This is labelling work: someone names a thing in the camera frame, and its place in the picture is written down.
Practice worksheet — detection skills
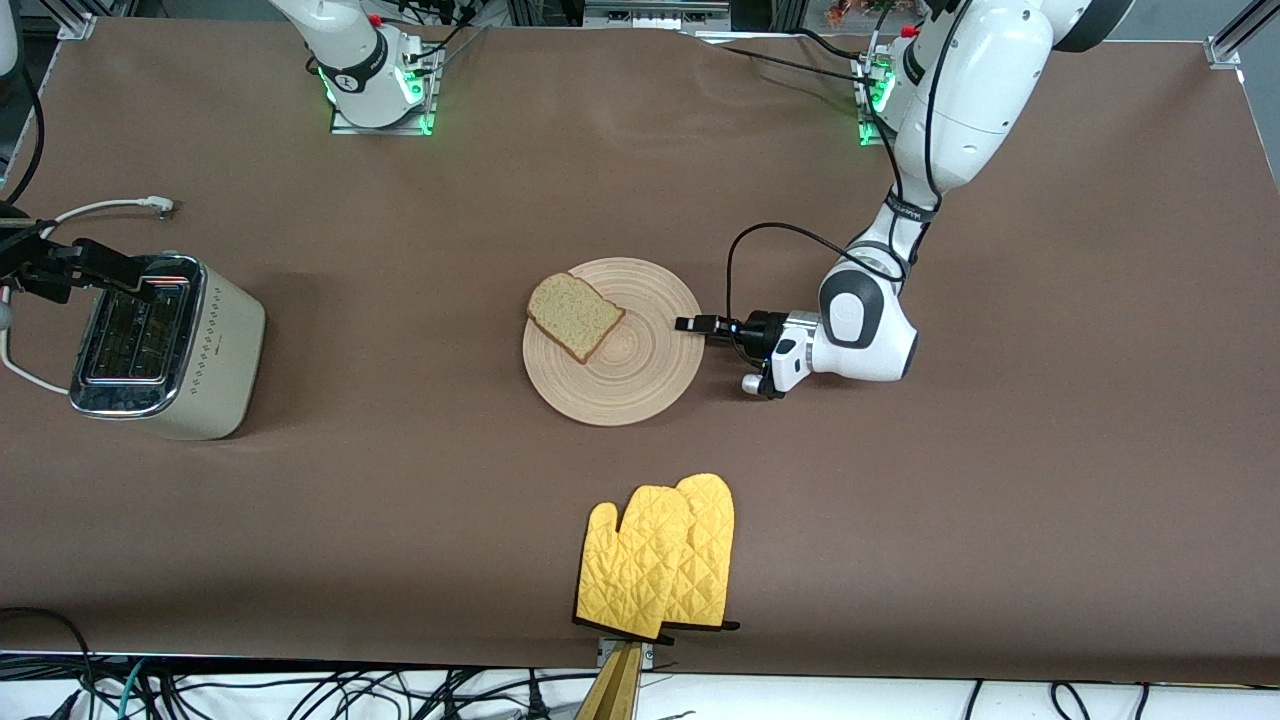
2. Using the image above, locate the round wooden plate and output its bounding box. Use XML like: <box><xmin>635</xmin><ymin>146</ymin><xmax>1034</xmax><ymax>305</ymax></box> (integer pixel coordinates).
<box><xmin>522</xmin><ymin>257</ymin><xmax>704</xmax><ymax>428</ymax></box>

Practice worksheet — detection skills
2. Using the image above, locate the slice of bread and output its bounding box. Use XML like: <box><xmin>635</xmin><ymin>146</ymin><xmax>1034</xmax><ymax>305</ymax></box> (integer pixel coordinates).
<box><xmin>527</xmin><ymin>271</ymin><xmax>627</xmax><ymax>365</ymax></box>

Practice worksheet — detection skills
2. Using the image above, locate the cream and chrome toaster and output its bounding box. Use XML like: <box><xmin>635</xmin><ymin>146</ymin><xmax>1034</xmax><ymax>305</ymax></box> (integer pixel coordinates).
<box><xmin>68</xmin><ymin>252</ymin><xmax>267</xmax><ymax>442</ymax></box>

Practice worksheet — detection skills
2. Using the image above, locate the yellow quilted oven mitt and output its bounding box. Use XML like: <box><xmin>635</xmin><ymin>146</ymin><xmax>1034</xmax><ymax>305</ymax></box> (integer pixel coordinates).
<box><xmin>660</xmin><ymin>473</ymin><xmax>741</xmax><ymax>633</ymax></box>
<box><xmin>573</xmin><ymin>486</ymin><xmax>693</xmax><ymax>641</ymax></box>

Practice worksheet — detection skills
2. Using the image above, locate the grey metal box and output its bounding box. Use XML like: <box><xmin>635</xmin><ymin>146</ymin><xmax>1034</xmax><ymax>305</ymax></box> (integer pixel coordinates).
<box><xmin>583</xmin><ymin>0</ymin><xmax>731</xmax><ymax>29</ymax></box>

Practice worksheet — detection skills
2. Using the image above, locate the orange background object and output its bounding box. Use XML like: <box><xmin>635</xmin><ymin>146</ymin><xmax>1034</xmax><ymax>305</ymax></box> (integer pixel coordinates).
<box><xmin>825</xmin><ymin>0</ymin><xmax>901</xmax><ymax>28</ymax></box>

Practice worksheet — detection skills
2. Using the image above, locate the aluminium corner profile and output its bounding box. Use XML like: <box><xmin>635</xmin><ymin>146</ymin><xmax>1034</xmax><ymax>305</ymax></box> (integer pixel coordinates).
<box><xmin>1205</xmin><ymin>0</ymin><xmax>1280</xmax><ymax>71</ymax></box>

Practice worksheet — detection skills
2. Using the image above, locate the white toaster power cord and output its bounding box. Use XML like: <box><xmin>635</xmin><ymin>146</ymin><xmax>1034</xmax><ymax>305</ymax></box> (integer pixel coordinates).
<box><xmin>0</xmin><ymin>196</ymin><xmax>177</xmax><ymax>394</ymax></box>

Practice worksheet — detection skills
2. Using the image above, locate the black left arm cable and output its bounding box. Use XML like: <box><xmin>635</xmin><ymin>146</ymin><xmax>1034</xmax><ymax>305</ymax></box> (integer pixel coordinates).
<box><xmin>726</xmin><ymin>0</ymin><xmax>979</xmax><ymax>343</ymax></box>

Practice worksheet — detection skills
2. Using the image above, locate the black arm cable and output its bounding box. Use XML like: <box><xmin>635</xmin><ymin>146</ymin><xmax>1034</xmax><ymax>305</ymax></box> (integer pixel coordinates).
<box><xmin>726</xmin><ymin>0</ymin><xmax>979</xmax><ymax>343</ymax></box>
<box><xmin>5</xmin><ymin>75</ymin><xmax>47</xmax><ymax>201</ymax></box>

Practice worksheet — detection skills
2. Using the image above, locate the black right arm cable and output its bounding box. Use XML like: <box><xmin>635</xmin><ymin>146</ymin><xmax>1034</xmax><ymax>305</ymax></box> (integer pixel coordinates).
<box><xmin>5</xmin><ymin>75</ymin><xmax>47</xmax><ymax>201</ymax></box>

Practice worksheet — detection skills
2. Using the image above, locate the long black base cable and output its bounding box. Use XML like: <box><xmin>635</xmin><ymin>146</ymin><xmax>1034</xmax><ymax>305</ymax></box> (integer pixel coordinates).
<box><xmin>712</xmin><ymin>42</ymin><xmax>881</xmax><ymax>89</ymax></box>

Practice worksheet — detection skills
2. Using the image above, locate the short black base cable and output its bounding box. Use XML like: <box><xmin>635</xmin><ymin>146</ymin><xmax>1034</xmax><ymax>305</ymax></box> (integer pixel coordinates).
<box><xmin>795</xmin><ymin>28</ymin><xmax>866</xmax><ymax>61</ymax></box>

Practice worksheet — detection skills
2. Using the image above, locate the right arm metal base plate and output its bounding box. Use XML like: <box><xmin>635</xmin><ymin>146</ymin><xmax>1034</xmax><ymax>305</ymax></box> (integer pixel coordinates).
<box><xmin>330</xmin><ymin>45</ymin><xmax>443</xmax><ymax>136</ymax></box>

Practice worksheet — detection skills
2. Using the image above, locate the black looped floor cable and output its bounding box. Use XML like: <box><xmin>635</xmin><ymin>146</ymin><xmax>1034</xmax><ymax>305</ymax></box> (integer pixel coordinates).
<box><xmin>0</xmin><ymin>607</ymin><xmax>96</xmax><ymax>701</ymax></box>

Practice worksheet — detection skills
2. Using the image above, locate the small metal post bracket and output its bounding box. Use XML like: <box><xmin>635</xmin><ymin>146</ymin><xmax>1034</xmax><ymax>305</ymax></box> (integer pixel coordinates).
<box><xmin>596</xmin><ymin>636</ymin><xmax>657</xmax><ymax>671</ymax></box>

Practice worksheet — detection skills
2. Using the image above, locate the wooden camera post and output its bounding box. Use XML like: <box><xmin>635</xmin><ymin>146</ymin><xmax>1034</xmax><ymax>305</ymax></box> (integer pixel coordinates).
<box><xmin>575</xmin><ymin>643</ymin><xmax>643</xmax><ymax>720</ymax></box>

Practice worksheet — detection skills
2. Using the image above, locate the teal cable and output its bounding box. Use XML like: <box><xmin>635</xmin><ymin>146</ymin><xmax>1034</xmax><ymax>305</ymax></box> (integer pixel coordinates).
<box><xmin>95</xmin><ymin>660</ymin><xmax>149</xmax><ymax>720</ymax></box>

